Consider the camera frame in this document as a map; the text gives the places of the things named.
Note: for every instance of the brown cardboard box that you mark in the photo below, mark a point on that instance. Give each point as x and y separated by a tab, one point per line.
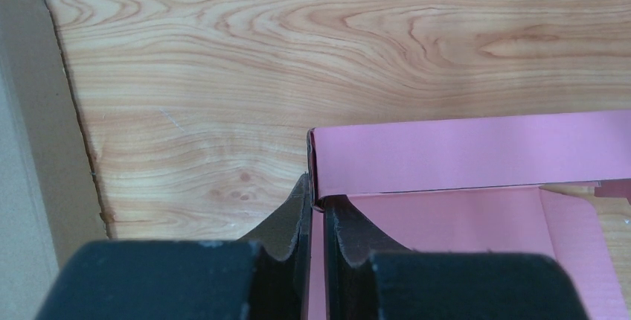
49	202

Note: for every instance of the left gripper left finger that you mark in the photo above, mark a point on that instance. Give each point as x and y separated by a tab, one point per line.
262	275

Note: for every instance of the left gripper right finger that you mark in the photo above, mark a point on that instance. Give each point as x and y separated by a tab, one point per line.
369	275

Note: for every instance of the pink paper box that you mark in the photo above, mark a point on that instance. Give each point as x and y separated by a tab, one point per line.
478	184

